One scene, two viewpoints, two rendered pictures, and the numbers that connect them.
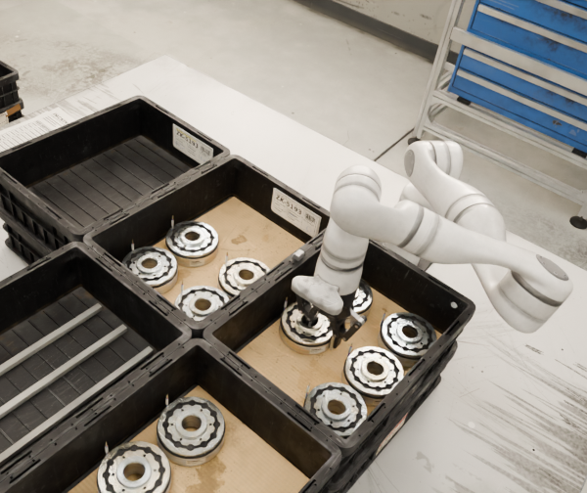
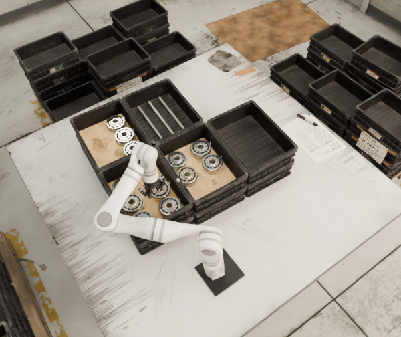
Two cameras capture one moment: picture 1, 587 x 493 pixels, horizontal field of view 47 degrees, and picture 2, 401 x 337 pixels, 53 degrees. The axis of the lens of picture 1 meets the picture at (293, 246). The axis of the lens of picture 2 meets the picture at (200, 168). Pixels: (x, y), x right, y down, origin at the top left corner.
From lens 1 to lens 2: 1.84 m
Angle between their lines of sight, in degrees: 69
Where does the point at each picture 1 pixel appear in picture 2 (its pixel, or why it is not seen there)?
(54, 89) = not seen: outside the picture
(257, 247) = (208, 187)
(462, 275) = (196, 298)
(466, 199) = (162, 221)
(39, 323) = (188, 122)
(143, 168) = (265, 156)
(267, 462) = not seen: hidden behind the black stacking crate
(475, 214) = (150, 219)
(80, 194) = (250, 136)
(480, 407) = (124, 267)
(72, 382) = (162, 128)
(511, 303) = not seen: hidden behind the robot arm
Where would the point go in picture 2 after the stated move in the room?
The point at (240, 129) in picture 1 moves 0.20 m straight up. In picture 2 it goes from (331, 224) to (342, 203)
